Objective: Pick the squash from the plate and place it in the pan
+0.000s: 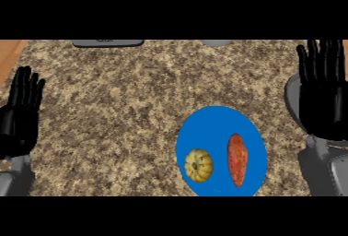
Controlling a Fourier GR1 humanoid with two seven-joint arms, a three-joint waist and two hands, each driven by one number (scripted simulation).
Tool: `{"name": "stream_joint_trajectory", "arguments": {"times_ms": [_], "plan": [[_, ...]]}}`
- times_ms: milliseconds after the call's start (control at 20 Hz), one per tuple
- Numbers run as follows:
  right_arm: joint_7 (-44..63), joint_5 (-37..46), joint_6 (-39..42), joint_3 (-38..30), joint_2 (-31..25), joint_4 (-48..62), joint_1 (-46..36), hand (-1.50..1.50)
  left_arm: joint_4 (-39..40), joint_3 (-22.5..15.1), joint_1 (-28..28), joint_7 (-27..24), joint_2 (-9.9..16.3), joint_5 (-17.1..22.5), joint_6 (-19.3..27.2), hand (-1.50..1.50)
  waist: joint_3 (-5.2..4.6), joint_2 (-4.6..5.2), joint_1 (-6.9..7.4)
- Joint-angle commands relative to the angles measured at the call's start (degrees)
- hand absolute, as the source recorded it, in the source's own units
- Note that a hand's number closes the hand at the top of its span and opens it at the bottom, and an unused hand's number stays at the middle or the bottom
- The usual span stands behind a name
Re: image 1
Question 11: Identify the blue plate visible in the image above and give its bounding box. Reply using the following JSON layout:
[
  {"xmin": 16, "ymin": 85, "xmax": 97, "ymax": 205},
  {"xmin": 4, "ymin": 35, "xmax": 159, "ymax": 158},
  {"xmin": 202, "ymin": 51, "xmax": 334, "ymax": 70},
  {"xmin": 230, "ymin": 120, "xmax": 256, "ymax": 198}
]
[{"xmin": 175, "ymin": 105, "xmax": 268, "ymax": 197}]

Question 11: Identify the orange sweet potato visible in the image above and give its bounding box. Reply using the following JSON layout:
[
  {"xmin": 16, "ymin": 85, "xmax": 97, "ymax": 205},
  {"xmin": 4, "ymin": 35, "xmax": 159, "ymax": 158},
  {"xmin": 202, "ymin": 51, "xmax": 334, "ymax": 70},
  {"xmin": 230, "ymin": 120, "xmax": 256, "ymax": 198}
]
[{"xmin": 225, "ymin": 133, "xmax": 249, "ymax": 188}]

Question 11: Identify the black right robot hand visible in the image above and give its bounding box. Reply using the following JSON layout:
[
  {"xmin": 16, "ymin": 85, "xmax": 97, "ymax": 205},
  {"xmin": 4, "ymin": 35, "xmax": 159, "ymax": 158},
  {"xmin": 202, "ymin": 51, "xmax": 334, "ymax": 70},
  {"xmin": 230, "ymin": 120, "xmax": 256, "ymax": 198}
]
[{"xmin": 294, "ymin": 39, "xmax": 348, "ymax": 142}]

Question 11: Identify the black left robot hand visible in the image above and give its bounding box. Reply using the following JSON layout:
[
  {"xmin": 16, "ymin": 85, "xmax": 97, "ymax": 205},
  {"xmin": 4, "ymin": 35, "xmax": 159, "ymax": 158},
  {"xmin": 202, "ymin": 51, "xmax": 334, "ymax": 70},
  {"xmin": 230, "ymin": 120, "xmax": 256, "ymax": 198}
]
[{"xmin": 0, "ymin": 65, "xmax": 47, "ymax": 160}]

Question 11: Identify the dark grey appliance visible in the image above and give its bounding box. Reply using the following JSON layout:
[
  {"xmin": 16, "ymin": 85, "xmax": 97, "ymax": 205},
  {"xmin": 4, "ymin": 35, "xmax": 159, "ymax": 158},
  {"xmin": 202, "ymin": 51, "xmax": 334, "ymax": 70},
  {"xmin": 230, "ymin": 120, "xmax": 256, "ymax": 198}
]
[{"xmin": 70, "ymin": 39, "xmax": 146, "ymax": 49}]

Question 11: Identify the yellow squash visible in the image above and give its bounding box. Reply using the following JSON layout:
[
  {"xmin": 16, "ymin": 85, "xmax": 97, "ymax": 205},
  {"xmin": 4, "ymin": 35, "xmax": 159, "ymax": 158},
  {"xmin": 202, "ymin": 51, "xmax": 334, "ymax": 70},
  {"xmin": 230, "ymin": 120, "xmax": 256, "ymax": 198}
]
[{"xmin": 182, "ymin": 148, "xmax": 213, "ymax": 183}]

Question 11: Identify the pale grey appliance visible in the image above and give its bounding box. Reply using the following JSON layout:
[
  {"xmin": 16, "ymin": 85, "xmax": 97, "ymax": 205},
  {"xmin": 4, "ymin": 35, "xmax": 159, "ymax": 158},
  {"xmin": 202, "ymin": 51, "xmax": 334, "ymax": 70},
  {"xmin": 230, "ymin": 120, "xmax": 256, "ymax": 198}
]
[{"xmin": 199, "ymin": 39, "xmax": 234, "ymax": 48}]

